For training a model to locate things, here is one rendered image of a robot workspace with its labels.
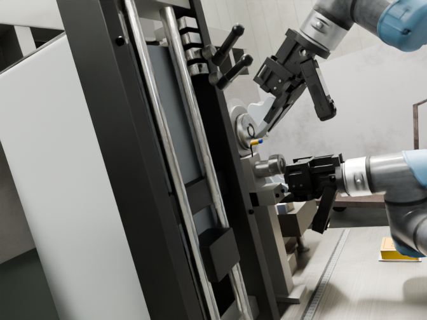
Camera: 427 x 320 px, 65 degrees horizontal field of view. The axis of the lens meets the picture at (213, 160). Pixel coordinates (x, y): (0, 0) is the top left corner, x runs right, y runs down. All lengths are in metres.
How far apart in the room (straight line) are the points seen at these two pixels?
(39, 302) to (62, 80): 0.45
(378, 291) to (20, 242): 0.68
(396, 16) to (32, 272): 0.74
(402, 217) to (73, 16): 0.60
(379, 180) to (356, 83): 3.11
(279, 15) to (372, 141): 1.73
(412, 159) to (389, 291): 0.25
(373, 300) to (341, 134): 3.26
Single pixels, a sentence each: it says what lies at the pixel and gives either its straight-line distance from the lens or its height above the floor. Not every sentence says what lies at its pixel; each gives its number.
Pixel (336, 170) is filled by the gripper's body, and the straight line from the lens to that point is 0.70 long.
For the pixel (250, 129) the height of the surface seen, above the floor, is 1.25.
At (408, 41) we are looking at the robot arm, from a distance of 0.56.
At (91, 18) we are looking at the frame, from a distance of 0.31.
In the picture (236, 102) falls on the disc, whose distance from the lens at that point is 0.71.
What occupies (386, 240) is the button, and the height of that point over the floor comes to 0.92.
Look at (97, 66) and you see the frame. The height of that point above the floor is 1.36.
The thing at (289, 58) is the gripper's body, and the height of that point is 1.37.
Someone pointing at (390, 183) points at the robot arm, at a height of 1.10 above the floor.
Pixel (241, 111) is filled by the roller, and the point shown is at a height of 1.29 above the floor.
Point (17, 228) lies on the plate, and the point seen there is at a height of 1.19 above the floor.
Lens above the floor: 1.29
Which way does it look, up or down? 6 degrees down
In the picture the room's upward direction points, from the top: 14 degrees counter-clockwise
